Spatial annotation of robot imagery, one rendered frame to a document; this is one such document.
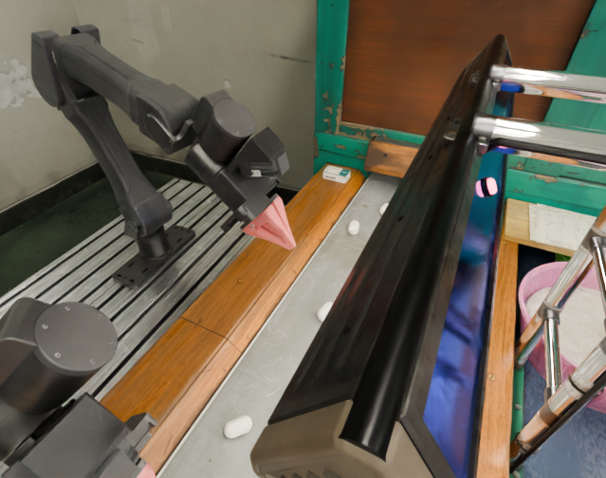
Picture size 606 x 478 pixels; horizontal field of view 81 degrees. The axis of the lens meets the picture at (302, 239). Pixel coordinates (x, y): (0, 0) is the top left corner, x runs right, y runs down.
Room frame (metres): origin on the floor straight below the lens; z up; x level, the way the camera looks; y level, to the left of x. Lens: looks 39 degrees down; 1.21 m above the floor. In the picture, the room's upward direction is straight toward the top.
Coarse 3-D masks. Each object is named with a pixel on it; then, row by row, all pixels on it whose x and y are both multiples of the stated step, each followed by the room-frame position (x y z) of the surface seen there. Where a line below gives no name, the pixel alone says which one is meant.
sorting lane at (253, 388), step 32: (384, 192) 0.76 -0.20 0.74; (320, 256) 0.52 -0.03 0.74; (352, 256) 0.52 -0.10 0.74; (320, 288) 0.43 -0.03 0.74; (288, 320) 0.36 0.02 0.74; (256, 352) 0.30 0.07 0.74; (288, 352) 0.30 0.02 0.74; (224, 384) 0.25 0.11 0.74; (256, 384) 0.25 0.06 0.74; (224, 416) 0.21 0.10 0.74; (256, 416) 0.21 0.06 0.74; (192, 448) 0.17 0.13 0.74; (224, 448) 0.17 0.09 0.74
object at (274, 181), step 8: (224, 168) 0.45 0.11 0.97; (216, 176) 0.44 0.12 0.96; (272, 184) 0.47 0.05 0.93; (216, 192) 0.44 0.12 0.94; (256, 192) 0.44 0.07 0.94; (264, 192) 0.45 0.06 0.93; (224, 200) 0.44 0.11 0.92; (248, 200) 0.42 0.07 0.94; (232, 208) 0.43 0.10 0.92; (240, 208) 0.40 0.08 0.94; (232, 216) 0.40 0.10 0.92; (240, 216) 0.40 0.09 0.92; (224, 224) 0.41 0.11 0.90; (232, 224) 0.42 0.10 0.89
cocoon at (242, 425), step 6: (234, 420) 0.20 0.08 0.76; (240, 420) 0.20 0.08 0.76; (246, 420) 0.20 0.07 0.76; (228, 426) 0.19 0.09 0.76; (234, 426) 0.19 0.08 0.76; (240, 426) 0.19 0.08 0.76; (246, 426) 0.19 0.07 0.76; (228, 432) 0.18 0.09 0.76; (234, 432) 0.18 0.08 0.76; (240, 432) 0.18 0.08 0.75; (246, 432) 0.19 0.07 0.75
